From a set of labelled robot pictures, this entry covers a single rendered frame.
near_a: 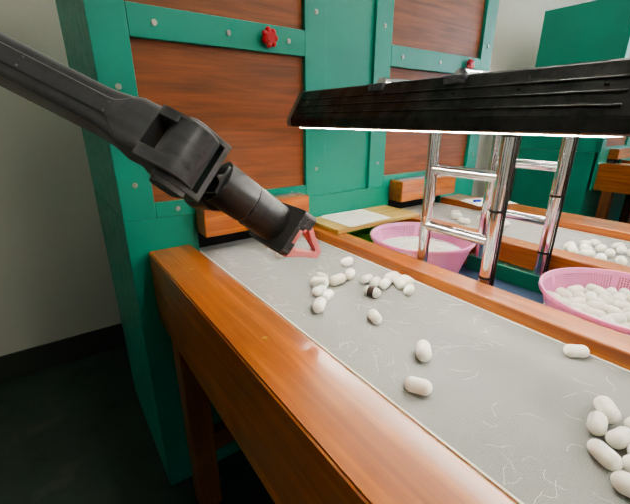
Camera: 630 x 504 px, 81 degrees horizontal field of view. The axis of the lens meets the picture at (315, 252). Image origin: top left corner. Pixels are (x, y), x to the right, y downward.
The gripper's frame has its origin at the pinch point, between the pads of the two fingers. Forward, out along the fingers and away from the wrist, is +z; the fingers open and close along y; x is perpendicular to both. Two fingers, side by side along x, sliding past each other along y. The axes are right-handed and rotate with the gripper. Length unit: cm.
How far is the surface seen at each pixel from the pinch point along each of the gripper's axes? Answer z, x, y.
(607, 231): 78, -53, -11
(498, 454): 7.1, 9.2, -32.8
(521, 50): 191, -258, 142
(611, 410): 16.3, -1.0, -37.5
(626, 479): 9.7, 4.6, -41.3
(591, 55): 175, -226, 75
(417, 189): 56, -43, 39
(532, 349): 23.3, -4.4, -25.8
